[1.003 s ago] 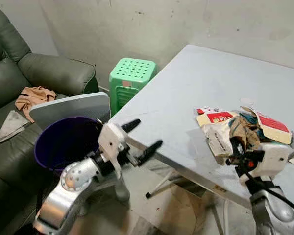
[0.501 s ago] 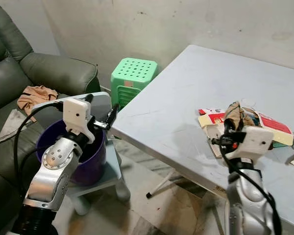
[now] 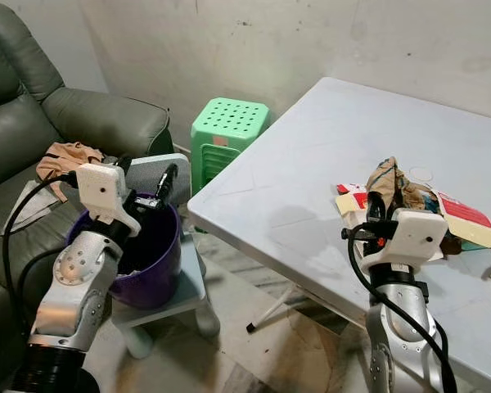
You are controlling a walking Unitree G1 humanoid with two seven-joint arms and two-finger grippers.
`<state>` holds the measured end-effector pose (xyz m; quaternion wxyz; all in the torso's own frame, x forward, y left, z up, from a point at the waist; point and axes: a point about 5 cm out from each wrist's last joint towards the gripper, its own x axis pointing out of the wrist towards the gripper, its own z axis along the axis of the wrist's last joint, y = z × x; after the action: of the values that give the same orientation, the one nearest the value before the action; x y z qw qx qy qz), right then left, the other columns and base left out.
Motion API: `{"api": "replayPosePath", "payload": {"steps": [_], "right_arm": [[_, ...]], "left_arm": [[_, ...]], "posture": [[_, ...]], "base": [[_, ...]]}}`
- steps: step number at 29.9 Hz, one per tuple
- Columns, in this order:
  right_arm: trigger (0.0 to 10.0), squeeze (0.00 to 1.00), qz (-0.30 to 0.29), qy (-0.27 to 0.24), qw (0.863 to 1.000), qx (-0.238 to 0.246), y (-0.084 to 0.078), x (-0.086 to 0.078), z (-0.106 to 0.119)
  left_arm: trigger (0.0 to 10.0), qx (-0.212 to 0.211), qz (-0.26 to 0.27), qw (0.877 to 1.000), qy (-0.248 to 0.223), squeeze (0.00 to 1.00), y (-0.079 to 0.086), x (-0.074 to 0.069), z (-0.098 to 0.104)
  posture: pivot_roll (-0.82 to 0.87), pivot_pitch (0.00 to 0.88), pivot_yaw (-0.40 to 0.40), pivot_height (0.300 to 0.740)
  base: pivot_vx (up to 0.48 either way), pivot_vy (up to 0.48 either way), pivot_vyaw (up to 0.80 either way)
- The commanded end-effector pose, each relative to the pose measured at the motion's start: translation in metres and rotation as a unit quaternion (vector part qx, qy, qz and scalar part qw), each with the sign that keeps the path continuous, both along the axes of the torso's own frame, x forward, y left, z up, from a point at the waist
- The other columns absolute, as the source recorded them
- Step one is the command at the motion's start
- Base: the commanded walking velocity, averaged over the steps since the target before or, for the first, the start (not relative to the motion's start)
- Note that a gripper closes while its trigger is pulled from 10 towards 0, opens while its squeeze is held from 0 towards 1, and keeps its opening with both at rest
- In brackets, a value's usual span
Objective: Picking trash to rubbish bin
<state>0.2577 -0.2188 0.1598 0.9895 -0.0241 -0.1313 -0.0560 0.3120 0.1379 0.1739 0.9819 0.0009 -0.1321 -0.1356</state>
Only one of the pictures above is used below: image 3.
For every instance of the grey flat cloth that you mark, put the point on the grey flat cloth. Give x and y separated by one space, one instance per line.
36 206

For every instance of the purple plastic rubbish bin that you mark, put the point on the purple plastic rubbish bin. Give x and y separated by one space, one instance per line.
157 278

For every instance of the beige crumpled cloth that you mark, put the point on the beige crumpled cloth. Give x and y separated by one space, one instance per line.
67 155

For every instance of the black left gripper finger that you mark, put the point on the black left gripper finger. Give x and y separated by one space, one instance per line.
168 184

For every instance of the green plastic stool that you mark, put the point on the green plastic stool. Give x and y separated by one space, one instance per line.
229 123

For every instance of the brown paper trash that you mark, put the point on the brown paper trash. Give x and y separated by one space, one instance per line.
413 196

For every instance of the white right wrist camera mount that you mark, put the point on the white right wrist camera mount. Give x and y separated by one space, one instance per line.
411 237

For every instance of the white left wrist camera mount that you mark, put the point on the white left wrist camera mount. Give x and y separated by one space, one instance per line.
100 192

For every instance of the white metal table leg frame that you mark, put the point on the white metal table leg frame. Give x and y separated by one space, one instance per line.
275 309

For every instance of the dark green leather sofa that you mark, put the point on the dark green leather sofa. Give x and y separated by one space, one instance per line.
24 106

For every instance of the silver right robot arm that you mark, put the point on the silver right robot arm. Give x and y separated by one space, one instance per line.
401 336

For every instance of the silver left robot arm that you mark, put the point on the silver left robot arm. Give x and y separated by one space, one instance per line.
70 286

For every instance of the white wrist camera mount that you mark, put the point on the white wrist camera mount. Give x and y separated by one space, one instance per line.
411 237
100 192

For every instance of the long red cream packet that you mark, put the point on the long red cream packet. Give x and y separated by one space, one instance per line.
468 219

